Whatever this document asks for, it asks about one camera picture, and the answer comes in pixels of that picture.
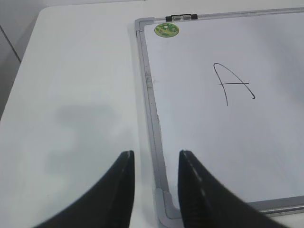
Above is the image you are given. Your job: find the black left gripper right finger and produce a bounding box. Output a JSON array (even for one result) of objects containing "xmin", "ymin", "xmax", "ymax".
[{"xmin": 178, "ymin": 150, "xmax": 304, "ymax": 228}]

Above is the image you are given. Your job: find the round green magnet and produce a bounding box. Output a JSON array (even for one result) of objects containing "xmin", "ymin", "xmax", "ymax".
[{"xmin": 154, "ymin": 23, "xmax": 179, "ymax": 38}]

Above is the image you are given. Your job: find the white board with grey frame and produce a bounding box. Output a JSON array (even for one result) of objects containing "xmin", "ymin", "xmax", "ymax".
[{"xmin": 135, "ymin": 8, "xmax": 304, "ymax": 228}]

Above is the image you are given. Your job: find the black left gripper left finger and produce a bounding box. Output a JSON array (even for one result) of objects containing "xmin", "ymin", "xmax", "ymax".
[{"xmin": 38, "ymin": 151, "xmax": 135, "ymax": 228}]

